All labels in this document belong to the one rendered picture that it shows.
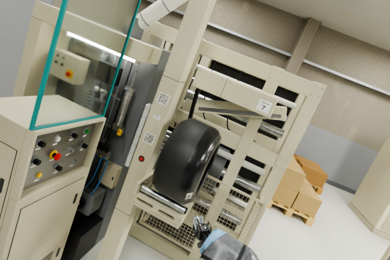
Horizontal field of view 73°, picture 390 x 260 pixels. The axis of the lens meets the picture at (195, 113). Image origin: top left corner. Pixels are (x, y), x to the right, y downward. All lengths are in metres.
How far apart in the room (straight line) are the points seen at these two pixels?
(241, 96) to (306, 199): 3.18
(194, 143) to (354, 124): 6.61
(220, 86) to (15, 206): 1.38
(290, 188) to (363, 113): 3.87
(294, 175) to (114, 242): 3.13
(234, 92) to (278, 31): 5.40
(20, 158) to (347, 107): 7.23
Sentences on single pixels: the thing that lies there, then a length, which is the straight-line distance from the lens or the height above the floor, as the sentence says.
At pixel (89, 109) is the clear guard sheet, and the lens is 1.66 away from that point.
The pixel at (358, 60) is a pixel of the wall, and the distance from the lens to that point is 7.75.
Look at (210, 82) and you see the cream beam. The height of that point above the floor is 1.71.
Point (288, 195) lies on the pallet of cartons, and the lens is 4.71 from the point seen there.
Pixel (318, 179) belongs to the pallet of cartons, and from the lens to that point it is 6.69.
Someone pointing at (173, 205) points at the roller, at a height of 0.91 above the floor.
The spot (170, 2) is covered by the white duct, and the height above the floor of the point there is 2.14.
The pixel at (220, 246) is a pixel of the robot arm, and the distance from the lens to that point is 1.12.
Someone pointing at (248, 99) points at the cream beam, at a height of 1.70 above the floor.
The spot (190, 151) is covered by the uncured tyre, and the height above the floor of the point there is 1.32.
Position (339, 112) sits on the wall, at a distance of 7.70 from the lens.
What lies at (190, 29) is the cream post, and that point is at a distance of 1.72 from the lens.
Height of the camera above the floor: 1.85
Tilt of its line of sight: 12 degrees down
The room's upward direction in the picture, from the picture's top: 22 degrees clockwise
